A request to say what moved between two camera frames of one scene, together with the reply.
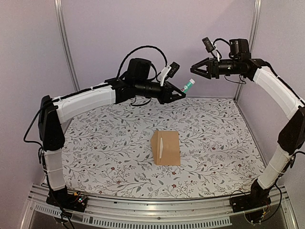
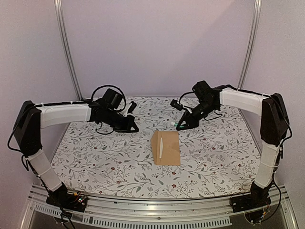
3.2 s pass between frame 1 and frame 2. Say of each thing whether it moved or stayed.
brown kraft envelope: stayed
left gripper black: moved
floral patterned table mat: stayed
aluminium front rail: stayed
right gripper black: moved
